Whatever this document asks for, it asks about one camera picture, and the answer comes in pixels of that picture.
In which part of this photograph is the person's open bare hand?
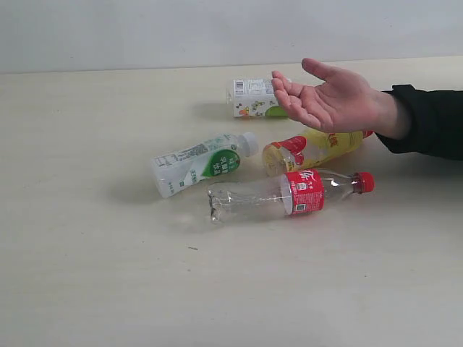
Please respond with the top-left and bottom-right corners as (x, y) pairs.
(272, 58), (411, 140)

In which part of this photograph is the white label tea bottle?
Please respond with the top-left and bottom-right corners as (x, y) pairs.
(226, 78), (287, 119)

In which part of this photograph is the clear cola bottle red label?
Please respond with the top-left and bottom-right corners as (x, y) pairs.
(208, 168), (375, 223)

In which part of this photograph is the green white yogurt bottle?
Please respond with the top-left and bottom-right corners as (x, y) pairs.
(150, 132), (259, 198)

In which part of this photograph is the black sleeved forearm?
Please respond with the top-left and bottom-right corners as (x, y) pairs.
(377, 85), (462, 160)

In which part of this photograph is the yellow juice bottle red cap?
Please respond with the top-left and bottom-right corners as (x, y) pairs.
(262, 128), (372, 176)

